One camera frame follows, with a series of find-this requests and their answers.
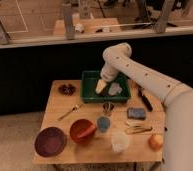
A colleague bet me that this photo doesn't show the dark eraser block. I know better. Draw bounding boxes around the dark eraser block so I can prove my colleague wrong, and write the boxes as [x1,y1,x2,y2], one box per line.
[101,89,108,97]

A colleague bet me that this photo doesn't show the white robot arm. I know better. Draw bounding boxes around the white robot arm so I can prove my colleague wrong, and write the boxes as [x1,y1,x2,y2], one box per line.
[100,43,193,171]

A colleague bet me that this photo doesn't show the red bowl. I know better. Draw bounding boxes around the red bowl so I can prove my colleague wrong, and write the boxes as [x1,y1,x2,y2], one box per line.
[69,119,96,145]

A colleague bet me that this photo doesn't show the green plastic tray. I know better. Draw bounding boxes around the green plastic tray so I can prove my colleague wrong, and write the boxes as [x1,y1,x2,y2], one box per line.
[80,71,131,103]

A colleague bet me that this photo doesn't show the crumpled grey cloth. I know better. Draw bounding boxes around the crumpled grey cloth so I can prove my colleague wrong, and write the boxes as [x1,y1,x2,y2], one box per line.
[108,82,122,96]

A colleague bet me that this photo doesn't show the metal fork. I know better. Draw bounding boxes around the metal fork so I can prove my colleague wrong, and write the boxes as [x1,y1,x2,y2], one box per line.
[57,104,83,121]

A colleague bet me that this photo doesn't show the blue cup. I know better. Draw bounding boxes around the blue cup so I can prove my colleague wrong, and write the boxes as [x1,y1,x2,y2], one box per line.
[97,116,110,132]

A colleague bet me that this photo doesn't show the blue sponge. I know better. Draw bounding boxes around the blue sponge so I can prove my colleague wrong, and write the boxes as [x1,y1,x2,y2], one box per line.
[127,107,146,120]

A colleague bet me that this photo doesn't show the orange carrot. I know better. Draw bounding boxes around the orange carrot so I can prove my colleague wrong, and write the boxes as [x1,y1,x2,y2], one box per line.
[77,125,96,139]

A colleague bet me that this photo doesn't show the wooden clothespins pile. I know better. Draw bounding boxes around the wooden clothespins pile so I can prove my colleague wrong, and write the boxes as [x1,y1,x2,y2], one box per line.
[125,120,153,134]

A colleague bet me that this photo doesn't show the wooden table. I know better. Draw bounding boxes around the wooden table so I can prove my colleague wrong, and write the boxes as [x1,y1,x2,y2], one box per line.
[33,80,165,164]

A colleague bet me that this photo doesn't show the clear plastic cup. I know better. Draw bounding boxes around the clear plastic cup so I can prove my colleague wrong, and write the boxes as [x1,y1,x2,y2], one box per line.
[111,131,130,153]

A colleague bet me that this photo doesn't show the purple plate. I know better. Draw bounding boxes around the purple plate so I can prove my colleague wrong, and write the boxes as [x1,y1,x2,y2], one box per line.
[34,127,67,157]

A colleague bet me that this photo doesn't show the orange fruit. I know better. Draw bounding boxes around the orange fruit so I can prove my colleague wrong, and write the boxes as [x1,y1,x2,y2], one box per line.
[149,134,163,151]

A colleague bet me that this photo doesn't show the black handled brush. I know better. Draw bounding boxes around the black handled brush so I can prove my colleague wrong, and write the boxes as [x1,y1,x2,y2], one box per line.
[138,86,153,112]

